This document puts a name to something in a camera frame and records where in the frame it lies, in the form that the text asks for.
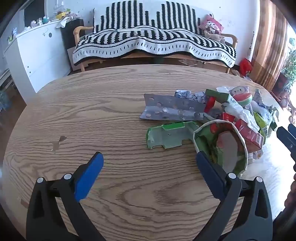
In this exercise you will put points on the yellow toy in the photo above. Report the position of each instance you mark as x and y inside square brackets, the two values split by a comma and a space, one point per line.
[62, 15]

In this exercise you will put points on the black cabinet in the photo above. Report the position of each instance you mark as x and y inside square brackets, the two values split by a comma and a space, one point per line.
[71, 32]

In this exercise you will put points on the brown plush toy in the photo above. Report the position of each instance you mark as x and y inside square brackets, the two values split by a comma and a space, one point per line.
[216, 36]

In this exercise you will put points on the dark green carton box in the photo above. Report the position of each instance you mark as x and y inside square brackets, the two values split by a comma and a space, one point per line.
[219, 96]

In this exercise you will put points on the person's right hand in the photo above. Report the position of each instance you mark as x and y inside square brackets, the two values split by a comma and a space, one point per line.
[290, 199]

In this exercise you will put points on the pink monkey plush pillow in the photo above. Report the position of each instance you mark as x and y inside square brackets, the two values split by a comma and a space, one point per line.
[211, 23]

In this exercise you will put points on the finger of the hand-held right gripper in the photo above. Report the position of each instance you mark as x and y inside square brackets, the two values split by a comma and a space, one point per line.
[286, 141]
[292, 128]

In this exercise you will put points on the monkey watermelon printed package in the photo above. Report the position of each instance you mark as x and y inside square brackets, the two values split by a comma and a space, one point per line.
[241, 96]

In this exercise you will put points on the toy tricycle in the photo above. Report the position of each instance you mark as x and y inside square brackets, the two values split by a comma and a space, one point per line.
[286, 102]

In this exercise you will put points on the green cardboard carton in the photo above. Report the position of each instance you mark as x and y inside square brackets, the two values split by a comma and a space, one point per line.
[168, 136]

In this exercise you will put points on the red carton box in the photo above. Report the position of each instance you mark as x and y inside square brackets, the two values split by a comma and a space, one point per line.
[248, 135]

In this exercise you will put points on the white cabinet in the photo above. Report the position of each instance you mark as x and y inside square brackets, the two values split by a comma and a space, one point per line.
[39, 53]

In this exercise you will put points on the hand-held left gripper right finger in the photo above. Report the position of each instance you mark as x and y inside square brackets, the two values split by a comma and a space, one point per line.
[209, 176]

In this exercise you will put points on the crumpled blue white wrapper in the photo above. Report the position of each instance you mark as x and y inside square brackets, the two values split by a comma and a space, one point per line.
[185, 94]

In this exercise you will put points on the small cardboard piece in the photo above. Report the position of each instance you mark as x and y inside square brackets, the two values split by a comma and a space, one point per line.
[188, 62]

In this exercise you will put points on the brown curtain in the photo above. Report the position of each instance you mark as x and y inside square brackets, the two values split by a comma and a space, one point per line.
[268, 46]

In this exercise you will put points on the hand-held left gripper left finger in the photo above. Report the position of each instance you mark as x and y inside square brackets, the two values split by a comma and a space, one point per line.
[89, 178]

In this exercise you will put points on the wooden sofa frame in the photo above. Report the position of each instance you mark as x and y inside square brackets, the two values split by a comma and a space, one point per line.
[79, 31]

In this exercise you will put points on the green printed paper bowl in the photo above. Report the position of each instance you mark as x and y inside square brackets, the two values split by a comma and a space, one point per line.
[205, 141]

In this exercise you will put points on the red bag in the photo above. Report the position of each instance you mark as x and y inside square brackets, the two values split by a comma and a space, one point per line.
[245, 66]

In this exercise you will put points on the small red packet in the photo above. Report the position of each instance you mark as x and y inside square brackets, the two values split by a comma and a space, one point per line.
[210, 104]

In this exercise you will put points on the crumpled silver wrapper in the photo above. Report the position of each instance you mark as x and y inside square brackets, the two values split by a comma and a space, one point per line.
[260, 99]

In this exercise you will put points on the green potted plant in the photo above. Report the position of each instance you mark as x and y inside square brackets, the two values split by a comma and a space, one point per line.
[290, 69]

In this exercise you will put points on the white plastic bag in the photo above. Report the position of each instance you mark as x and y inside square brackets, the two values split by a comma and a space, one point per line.
[240, 113]

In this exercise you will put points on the silver blister foil sheet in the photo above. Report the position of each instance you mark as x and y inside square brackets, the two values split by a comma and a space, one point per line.
[166, 109]

